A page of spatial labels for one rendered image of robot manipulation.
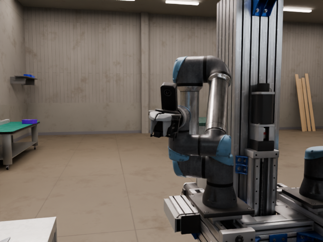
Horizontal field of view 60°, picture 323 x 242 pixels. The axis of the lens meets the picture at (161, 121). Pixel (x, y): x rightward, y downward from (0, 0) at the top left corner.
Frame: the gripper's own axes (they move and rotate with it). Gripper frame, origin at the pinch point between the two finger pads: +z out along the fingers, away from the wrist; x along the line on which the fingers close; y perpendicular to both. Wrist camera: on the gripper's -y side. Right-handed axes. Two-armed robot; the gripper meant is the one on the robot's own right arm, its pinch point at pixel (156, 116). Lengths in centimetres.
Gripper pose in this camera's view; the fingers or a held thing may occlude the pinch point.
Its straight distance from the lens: 70.7
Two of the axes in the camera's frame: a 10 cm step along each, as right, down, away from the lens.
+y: -1.3, 9.8, 1.2
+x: -9.6, -1.6, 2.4
